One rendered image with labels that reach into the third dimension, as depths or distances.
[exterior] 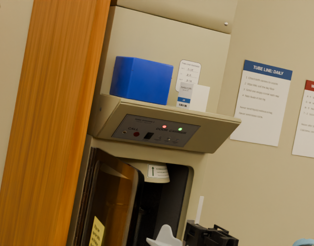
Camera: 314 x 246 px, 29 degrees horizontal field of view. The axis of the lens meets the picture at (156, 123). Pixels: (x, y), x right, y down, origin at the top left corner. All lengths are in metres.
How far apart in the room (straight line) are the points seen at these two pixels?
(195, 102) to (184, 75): 0.10
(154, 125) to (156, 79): 0.11
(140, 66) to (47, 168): 0.32
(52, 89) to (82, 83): 0.18
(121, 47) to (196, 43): 0.20
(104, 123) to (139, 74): 0.13
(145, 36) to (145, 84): 0.16
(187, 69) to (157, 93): 0.18
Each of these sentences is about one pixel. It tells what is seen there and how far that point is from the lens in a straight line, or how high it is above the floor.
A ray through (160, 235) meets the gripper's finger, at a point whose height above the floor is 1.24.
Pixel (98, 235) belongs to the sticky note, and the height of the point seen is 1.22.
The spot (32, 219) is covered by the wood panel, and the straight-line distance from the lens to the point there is 1.48.
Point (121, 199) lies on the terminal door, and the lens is 1.18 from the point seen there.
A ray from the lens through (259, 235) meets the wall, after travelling 2.27.
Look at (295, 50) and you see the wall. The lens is 2.24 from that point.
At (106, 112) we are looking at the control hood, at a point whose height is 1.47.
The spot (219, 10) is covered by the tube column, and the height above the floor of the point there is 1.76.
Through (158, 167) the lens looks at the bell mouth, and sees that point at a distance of 1.52.
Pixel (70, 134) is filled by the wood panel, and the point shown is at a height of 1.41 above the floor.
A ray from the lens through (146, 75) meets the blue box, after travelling 1.32.
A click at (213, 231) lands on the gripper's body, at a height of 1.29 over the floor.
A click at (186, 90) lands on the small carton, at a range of 1.42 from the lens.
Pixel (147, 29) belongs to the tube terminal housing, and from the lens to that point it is 1.44.
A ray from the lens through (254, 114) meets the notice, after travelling 2.15.
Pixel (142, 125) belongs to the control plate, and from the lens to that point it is 1.37.
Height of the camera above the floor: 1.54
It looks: 3 degrees down
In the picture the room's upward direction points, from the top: 11 degrees clockwise
